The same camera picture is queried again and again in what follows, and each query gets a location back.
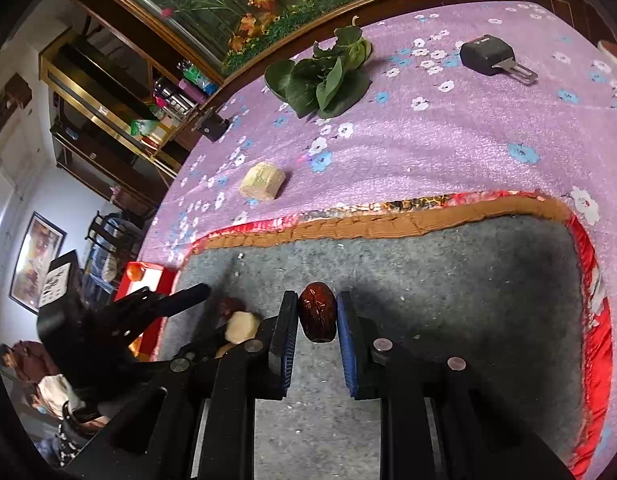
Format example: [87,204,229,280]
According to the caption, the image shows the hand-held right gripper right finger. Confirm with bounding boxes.
[337,290,574,480]

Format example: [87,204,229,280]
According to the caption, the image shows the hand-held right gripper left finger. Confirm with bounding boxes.
[68,290,300,480]

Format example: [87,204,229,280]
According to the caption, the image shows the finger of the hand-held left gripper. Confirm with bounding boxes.
[158,283,212,317]
[108,287,164,333]

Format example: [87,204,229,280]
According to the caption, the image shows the red box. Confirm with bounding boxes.
[116,261,176,361]

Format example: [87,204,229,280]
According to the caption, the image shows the red date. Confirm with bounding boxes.
[297,282,335,344]
[218,297,246,323]

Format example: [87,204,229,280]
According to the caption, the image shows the white fruit piece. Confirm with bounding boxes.
[224,311,263,346]

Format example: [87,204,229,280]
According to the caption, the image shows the person's left forearm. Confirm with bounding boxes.
[36,395,112,468]

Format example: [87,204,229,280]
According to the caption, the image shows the black chair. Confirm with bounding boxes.
[83,211,139,261]

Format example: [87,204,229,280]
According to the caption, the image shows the grey felt mat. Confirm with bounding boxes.
[156,191,614,480]

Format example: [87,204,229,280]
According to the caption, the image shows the beige corn cob piece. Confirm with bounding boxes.
[239,161,286,202]

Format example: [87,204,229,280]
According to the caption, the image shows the small black box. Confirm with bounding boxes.
[196,107,230,142]

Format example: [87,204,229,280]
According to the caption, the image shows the wooden shelf cabinet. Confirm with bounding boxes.
[38,0,224,211]

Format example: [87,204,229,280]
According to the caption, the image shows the steel thermos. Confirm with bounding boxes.
[153,79,189,111]

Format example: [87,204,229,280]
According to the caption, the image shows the purple bottle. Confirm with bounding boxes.
[178,80,206,103]

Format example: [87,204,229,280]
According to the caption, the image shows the green bottle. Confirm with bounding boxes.
[181,62,212,92]

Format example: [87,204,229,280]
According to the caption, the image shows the green bok choy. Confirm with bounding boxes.
[264,25,373,120]

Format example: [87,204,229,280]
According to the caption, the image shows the black buckle with metal tongue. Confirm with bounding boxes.
[459,34,539,86]

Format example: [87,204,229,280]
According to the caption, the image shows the framed wall picture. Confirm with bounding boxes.
[9,211,68,316]

